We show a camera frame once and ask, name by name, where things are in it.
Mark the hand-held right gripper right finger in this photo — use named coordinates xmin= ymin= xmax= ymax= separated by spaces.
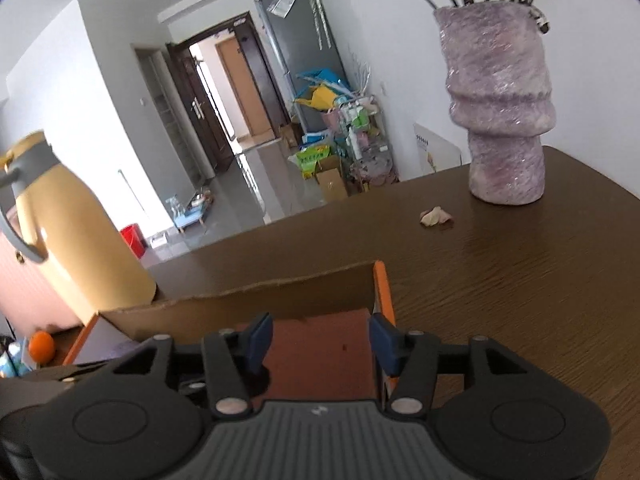
xmin=368 ymin=313 xmax=529 ymax=417

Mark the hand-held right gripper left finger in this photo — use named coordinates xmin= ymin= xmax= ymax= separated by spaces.
xmin=111 ymin=312 xmax=275 ymax=419

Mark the orange-edged cardboard box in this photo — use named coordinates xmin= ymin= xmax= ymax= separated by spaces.
xmin=60 ymin=260 xmax=399 ymax=401

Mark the orange fruit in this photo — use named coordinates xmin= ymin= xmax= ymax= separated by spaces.
xmin=27 ymin=331 xmax=55 ymax=364

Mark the crumpled paper scrap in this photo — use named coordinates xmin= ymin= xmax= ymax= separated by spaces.
xmin=419 ymin=206 xmax=454 ymax=229

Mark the small blue trolley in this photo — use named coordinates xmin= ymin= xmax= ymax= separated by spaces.
xmin=172 ymin=190 xmax=214 ymax=234

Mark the yellow thermos jug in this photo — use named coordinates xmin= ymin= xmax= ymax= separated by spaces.
xmin=0 ymin=130 xmax=159 ymax=332

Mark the red bucket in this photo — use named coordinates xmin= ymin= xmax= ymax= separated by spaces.
xmin=120 ymin=223 xmax=147 ymax=260

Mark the open cardboard box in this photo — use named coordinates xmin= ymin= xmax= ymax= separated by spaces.
xmin=315 ymin=167 xmax=349 ymax=202

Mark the green printed bag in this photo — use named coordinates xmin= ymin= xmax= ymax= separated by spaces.
xmin=295 ymin=145 xmax=332 ymax=179

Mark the pile of colourful toys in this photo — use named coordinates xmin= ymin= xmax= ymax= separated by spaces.
xmin=322 ymin=94 xmax=399 ymax=187

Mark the white desk calendar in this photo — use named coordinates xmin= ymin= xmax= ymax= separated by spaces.
xmin=413 ymin=122 xmax=462 ymax=174

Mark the dark wooden door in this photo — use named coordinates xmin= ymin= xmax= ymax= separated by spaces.
xmin=166 ymin=40 xmax=237 ymax=172

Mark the yellow and blue toy pile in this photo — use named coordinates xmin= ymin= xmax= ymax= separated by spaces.
xmin=294 ymin=67 xmax=352 ymax=112

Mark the purple textured vase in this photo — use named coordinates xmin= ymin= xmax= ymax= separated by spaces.
xmin=432 ymin=2 xmax=559 ymax=206

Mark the grey refrigerator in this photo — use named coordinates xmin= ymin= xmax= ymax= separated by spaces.
xmin=254 ymin=0 xmax=352 ymax=137

